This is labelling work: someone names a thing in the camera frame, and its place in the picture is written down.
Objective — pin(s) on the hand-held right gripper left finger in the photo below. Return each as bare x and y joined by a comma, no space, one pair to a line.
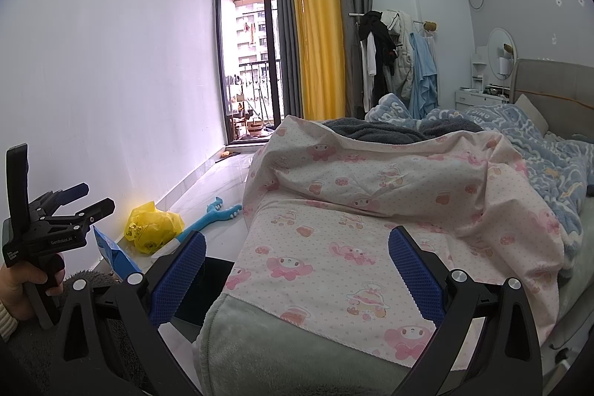
181,280

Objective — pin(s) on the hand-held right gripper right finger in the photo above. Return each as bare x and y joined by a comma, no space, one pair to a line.
415,280

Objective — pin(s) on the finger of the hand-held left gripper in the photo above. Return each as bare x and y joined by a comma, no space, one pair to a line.
72,193
95,210

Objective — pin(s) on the dark teal trash bin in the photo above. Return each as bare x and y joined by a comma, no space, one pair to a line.
211,280

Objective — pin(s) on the person's left forearm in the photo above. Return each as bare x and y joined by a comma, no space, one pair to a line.
5,321

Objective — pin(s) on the person's left hand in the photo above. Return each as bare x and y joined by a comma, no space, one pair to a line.
14,289

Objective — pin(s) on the blue packet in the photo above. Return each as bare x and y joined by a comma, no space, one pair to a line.
113,257

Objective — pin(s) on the yellow plastic bag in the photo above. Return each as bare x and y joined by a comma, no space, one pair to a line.
151,229

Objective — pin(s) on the person's grey fleece clothing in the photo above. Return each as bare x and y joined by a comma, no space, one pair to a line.
100,277

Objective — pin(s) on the pink printed bed sheet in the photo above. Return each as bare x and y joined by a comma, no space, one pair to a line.
371,192

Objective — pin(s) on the pale green fleece blanket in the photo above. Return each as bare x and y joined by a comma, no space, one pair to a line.
260,345

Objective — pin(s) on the dark grey blanket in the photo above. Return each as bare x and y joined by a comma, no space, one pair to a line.
371,129

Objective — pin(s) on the balcony plant shelf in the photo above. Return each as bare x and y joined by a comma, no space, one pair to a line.
246,108

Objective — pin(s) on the blue printed blanket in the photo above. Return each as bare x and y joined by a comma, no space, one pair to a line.
533,131

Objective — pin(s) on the white dresser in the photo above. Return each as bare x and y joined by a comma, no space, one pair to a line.
478,99

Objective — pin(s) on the dark cloth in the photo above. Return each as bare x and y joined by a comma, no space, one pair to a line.
590,189

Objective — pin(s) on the light blue garment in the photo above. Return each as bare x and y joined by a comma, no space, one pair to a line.
424,80

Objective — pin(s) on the beige pillow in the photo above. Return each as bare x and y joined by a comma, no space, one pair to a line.
529,113

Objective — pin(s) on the white shirt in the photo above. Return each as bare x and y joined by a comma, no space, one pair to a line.
370,66

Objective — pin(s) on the white desktop shelf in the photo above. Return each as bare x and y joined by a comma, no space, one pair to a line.
478,66

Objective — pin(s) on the white coat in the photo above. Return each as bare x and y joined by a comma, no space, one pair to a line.
401,57

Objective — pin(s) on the clothes rack with garments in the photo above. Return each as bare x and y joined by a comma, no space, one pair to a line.
378,48

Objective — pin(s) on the grey bed headboard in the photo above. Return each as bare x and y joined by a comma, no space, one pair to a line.
557,85

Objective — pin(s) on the round white mirror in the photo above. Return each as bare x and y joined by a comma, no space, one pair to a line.
499,48

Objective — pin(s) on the yellow curtain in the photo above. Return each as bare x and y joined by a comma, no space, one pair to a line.
318,29

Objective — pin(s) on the black balcony door frame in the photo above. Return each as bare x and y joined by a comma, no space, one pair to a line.
218,52

